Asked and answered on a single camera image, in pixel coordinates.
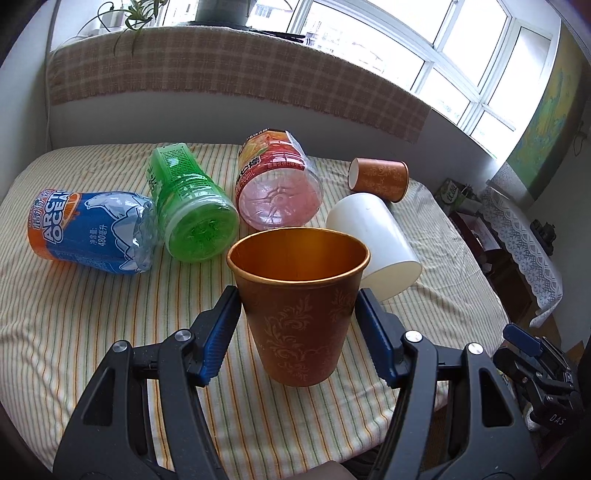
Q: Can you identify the dark wooden cabinet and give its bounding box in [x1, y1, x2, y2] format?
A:
[450, 210, 536, 326]

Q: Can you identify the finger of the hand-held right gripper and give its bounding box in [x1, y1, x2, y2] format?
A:
[503, 323, 544, 355]

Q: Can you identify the green leafy plant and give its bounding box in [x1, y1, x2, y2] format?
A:
[76, 0, 169, 51]

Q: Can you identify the white lace cloth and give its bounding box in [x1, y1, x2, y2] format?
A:
[478, 185, 564, 328]

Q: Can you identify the blue and orange label bottle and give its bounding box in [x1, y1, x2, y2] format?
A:
[27, 188, 160, 277]

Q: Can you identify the white cup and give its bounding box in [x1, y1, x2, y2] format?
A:
[325, 193, 423, 303]

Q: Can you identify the small brown patterned cup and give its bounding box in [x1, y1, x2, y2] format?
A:
[348, 158, 410, 204]

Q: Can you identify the green plastic bottle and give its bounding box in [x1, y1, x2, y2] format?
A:
[150, 143, 241, 264]

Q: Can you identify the wall poster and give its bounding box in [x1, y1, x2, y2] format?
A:
[505, 46, 589, 199]

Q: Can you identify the green and white box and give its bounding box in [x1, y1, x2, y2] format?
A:
[436, 180, 468, 214]

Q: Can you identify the grey wall cable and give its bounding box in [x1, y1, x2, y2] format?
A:
[43, 0, 65, 149]

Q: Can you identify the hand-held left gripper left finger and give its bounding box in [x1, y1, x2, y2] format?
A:
[53, 285, 242, 480]

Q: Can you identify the striped yellow cloth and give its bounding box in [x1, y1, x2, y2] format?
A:
[0, 142, 509, 472]

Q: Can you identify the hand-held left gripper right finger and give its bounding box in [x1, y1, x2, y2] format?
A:
[355, 287, 541, 480]

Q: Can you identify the white framed window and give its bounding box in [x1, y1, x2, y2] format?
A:
[161, 0, 561, 158]

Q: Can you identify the small dark object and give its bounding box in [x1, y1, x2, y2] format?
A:
[530, 220, 556, 256]

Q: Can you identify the plaid beige cloth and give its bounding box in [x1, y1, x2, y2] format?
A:
[46, 25, 432, 144]

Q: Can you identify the large brown patterned cup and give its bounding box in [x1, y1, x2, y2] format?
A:
[226, 227, 371, 387]

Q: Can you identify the pink bottle with orange label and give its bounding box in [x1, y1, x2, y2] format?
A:
[235, 129, 325, 232]

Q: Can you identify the dark flower pot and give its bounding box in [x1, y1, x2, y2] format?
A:
[194, 0, 257, 26]

